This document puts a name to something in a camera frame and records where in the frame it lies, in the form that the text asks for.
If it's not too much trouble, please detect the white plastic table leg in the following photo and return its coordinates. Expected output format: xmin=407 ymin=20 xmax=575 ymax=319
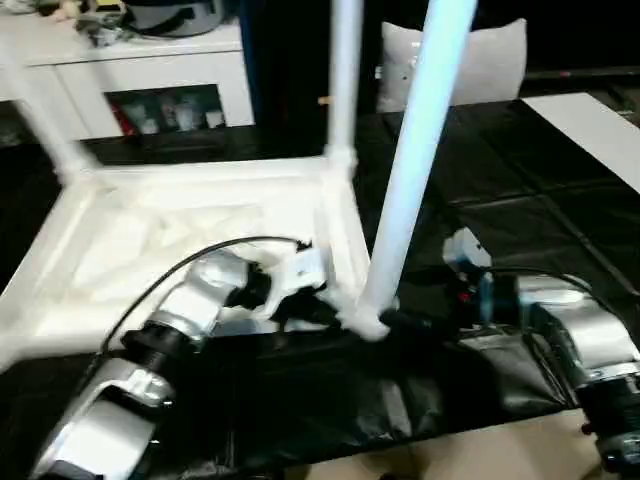
xmin=355 ymin=0 xmax=477 ymax=342
xmin=323 ymin=0 xmax=364 ymax=174
xmin=0 ymin=42 xmax=97 ymax=187

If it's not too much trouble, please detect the white flat board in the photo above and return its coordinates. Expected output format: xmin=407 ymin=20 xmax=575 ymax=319
xmin=522 ymin=92 xmax=640 ymax=194

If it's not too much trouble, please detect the black cabinet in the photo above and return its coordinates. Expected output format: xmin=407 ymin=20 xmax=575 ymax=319
xmin=239 ymin=0 xmax=387 ymax=152

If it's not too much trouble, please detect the grey cushion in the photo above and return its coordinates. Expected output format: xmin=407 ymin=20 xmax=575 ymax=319
xmin=377 ymin=18 xmax=529 ymax=114

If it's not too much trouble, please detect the white cabinet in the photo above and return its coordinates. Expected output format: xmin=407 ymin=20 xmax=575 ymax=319
xmin=0 ymin=19 xmax=257 ymax=142

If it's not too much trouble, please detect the dark bag on cabinet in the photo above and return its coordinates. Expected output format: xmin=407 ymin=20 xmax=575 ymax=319
xmin=119 ymin=0 xmax=227 ymax=38

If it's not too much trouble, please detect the dark clutter pile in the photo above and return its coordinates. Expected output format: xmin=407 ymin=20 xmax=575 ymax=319
xmin=74 ymin=12 xmax=132 ymax=48

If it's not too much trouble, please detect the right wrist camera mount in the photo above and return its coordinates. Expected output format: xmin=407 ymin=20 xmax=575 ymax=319
xmin=443 ymin=227 xmax=494 ymax=327

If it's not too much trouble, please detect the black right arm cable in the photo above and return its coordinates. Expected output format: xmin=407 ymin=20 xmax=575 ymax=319
xmin=479 ymin=266 xmax=602 ymax=302

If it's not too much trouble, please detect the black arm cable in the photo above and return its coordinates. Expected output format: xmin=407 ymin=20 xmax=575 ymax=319
xmin=479 ymin=266 xmax=602 ymax=302
xmin=88 ymin=236 xmax=314 ymax=382

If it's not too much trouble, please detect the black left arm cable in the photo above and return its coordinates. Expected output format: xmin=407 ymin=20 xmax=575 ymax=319
xmin=88 ymin=236 xmax=314 ymax=382

